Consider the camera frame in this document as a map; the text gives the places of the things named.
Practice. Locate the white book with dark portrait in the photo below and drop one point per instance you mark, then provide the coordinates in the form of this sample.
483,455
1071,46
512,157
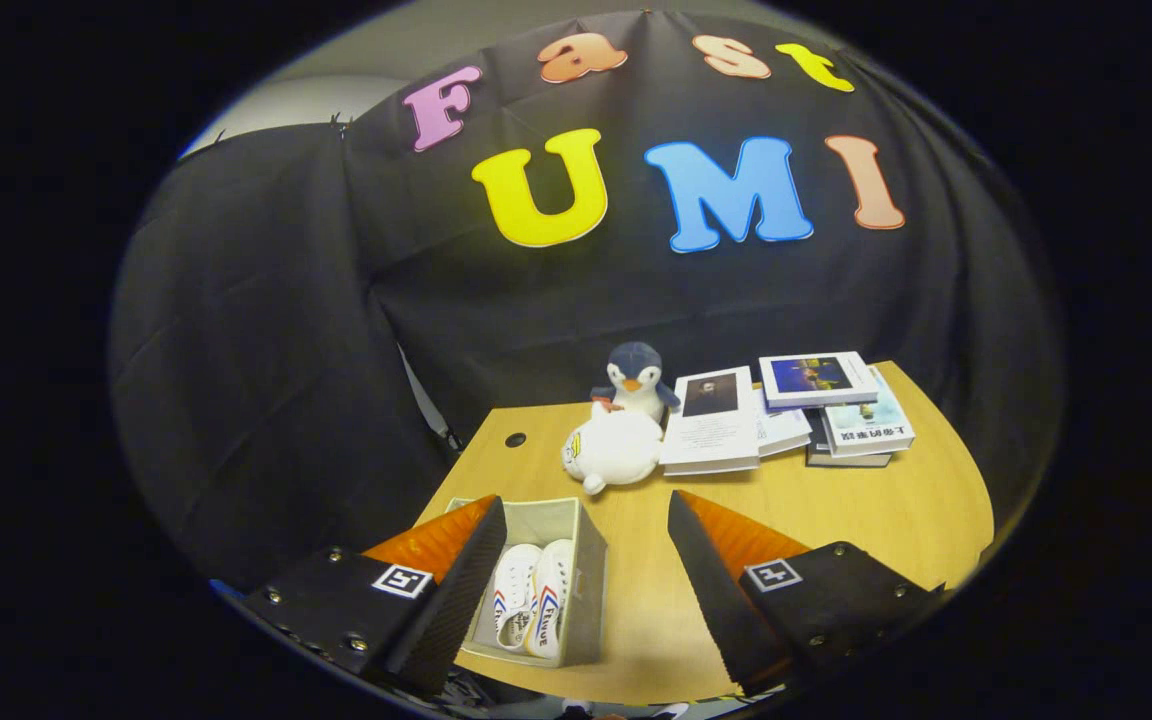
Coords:
711,435

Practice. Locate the dark grey book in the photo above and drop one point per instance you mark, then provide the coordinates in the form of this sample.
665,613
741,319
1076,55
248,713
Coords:
841,462

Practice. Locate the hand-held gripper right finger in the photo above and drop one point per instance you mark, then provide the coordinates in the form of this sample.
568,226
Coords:
721,610

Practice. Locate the white striped canvas shoe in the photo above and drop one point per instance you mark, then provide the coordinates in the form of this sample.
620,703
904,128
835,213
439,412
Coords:
516,590
554,585

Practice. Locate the beige fabric storage box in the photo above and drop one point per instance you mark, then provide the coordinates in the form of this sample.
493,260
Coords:
584,560

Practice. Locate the navy penguin plush toy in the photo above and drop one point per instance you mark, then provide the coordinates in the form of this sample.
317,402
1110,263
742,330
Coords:
636,380

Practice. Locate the book with pale green cover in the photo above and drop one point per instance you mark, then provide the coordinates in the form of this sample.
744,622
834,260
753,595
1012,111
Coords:
871,425

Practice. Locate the white round plush toy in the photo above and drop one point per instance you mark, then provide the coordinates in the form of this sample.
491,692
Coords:
616,445

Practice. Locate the plain white book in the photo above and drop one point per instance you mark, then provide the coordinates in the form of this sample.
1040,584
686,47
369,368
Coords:
784,430

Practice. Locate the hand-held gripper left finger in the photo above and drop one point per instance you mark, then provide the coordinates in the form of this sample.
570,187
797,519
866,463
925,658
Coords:
451,610

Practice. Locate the book with blue photo cover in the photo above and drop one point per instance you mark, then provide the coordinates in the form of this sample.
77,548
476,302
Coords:
816,375

